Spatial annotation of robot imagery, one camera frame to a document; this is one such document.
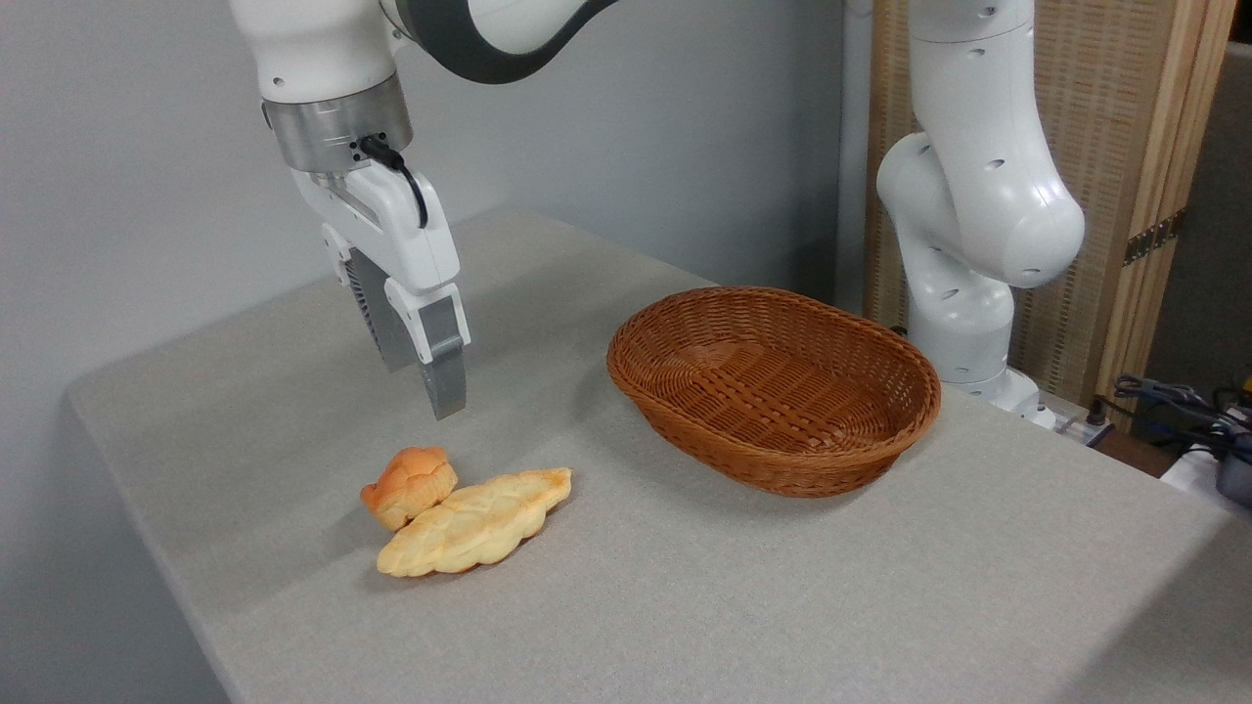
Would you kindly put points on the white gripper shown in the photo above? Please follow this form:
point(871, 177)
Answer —
point(401, 235)

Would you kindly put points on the round knotted bread roll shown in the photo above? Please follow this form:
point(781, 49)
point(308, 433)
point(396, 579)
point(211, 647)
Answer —
point(409, 484)

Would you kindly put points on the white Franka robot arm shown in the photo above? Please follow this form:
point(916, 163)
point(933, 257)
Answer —
point(978, 196)

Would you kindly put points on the long flat braided bread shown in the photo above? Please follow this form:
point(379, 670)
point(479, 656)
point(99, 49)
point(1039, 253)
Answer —
point(484, 523)

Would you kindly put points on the grey tablecloth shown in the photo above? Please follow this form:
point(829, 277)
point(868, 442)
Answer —
point(685, 587)

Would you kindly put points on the brown wicker basket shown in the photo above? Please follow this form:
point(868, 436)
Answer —
point(831, 440)

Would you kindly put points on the white vertical pipe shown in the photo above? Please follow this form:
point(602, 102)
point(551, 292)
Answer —
point(851, 147)

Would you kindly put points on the metal screen hinge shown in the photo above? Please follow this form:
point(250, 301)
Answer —
point(1154, 238)

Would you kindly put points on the wooden rattan folding screen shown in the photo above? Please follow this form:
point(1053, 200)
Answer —
point(1135, 98)

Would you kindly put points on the white sheet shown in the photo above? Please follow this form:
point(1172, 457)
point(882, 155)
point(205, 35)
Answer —
point(1188, 471)

